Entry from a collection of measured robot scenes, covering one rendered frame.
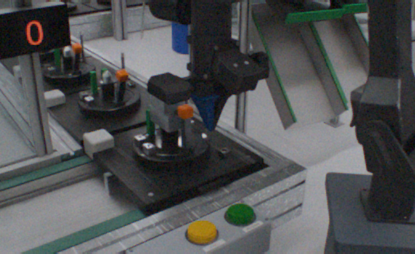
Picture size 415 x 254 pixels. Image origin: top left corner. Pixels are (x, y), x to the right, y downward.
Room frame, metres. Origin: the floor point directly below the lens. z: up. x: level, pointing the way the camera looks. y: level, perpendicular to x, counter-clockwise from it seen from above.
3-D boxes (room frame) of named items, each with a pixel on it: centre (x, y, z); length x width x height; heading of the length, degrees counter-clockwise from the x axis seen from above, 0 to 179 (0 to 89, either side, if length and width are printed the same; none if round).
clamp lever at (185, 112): (0.70, 0.03, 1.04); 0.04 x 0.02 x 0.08; 36
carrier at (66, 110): (0.95, 0.21, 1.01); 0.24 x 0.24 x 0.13; 36
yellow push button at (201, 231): (0.52, 0.00, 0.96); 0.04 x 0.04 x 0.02
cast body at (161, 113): (0.75, 0.06, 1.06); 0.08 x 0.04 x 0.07; 36
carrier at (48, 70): (1.15, 0.35, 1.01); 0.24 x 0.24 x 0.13; 36
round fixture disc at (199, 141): (0.74, 0.06, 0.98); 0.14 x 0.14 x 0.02
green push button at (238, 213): (0.56, -0.06, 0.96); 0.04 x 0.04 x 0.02
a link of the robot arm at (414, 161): (0.44, -0.22, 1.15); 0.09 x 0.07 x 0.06; 136
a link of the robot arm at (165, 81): (0.64, -0.01, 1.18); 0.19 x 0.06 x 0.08; 126
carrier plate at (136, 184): (0.74, 0.06, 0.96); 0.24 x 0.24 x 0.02; 36
